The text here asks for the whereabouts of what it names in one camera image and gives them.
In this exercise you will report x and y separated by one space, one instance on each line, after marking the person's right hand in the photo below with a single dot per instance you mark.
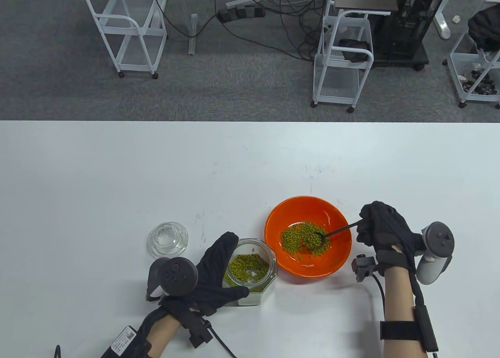
386 229

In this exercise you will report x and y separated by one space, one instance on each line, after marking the person's left hand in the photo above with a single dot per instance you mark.
213 276

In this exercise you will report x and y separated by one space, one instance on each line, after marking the pile of green mung beans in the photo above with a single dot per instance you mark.
246 268

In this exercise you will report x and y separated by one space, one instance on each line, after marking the clear glass jar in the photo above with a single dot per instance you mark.
250 297

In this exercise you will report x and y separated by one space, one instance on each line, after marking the black measuring scoop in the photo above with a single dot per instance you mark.
340 230

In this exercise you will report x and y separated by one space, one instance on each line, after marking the clear glass jar lid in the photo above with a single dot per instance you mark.
168 239

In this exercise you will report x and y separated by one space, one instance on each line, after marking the orange bowl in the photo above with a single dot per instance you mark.
281 217

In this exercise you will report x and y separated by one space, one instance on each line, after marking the scooped portion of mung beans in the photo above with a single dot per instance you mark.
295 239

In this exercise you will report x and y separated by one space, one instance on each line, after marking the person's left forearm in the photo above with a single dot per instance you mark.
164 330

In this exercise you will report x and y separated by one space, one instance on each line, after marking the black left hand controller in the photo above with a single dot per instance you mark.
177 274

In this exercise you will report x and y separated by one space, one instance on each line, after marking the black hand controller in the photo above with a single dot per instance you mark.
437 241
177 274

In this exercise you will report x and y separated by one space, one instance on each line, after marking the black right hand controller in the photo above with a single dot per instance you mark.
437 241

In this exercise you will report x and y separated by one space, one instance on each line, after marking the plain black wrist box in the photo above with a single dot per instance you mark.
426 330

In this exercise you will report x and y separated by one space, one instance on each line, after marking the black box with white label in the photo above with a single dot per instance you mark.
123 340

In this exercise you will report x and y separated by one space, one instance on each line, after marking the white metal trolley cart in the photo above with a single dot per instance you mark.
480 97
136 66
336 81

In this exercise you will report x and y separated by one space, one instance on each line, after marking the pile of dark scraps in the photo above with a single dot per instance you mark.
482 85

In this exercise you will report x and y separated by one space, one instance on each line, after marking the black bag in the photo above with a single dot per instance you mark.
484 28
353 49

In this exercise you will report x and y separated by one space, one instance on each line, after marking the black computer rack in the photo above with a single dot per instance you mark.
406 30

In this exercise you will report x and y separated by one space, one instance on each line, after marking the white desk leg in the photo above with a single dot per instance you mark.
443 24

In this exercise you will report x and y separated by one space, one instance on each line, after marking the black power strip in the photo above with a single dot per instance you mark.
242 12

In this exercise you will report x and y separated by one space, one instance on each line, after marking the white power strip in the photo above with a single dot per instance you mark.
246 0

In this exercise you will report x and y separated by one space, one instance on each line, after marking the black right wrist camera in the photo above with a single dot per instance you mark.
364 266

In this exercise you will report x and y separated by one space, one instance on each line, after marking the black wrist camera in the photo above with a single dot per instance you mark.
364 266
199 330

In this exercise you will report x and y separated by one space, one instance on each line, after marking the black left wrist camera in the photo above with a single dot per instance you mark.
199 330

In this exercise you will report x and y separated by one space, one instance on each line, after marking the white slim post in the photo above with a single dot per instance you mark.
192 38

